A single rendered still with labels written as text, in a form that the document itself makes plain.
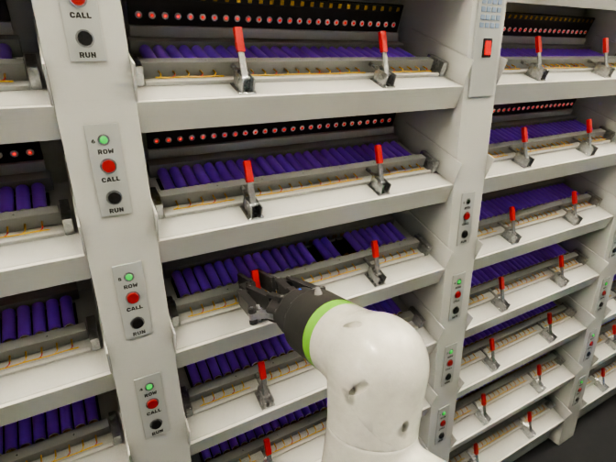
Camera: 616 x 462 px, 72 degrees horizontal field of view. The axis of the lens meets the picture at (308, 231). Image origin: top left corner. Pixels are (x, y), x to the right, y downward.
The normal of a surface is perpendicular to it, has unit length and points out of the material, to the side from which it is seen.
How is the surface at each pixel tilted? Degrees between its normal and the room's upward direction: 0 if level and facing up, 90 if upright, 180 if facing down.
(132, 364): 90
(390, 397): 84
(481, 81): 90
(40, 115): 111
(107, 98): 90
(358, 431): 80
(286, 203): 21
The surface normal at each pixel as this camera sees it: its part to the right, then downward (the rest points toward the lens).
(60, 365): 0.16, -0.76
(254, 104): 0.47, 0.61
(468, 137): 0.49, 0.29
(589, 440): -0.02, -0.94
